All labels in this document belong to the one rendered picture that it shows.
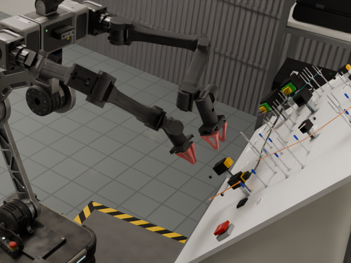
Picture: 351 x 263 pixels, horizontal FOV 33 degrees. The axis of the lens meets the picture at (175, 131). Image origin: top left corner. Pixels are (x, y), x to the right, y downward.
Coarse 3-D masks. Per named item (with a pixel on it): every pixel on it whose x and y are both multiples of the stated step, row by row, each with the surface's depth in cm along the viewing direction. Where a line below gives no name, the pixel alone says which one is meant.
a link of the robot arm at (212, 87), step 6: (210, 84) 215; (186, 90) 207; (192, 90) 208; (198, 90) 212; (210, 90) 211; (216, 90) 213; (192, 96) 207; (216, 96) 213; (192, 102) 208; (192, 108) 210
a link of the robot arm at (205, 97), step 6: (204, 90) 210; (198, 96) 209; (204, 96) 207; (210, 96) 210; (198, 102) 206; (204, 102) 206; (210, 102) 207; (198, 108) 208; (204, 108) 206; (210, 108) 207
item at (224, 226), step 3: (225, 222) 202; (228, 222) 202; (219, 225) 203; (222, 225) 201; (225, 225) 200; (219, 228) 201; (222, 228) 199; (225, 228) 199; (216, 231) 201; (219, 231) 199; (222, 231) 199; (225, 231) 200; (216, 234) 201; (219, 234) 201
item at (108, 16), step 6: (102, 6) 256; (96, 12) 253; (102, 12) 255; (96, 18) 253; (102, 18) 252; (108, 18) 252; (96, 24) 253; (102, 24) 252; (108, 24) 251; (96, 30) 257; (102, 30) 254; (108, 30) 253
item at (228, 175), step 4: (220, 160) 258; (224, 160) 254; (216, 164) 258; (220, 164) 253; (224, 164) 253; (216, 168) 255; (220, 168) 254; (224, 168) 254; (228, 168) 254; (216, 172) 256; (220, 172) 255; (224, 172) 256; (228, 176) 256
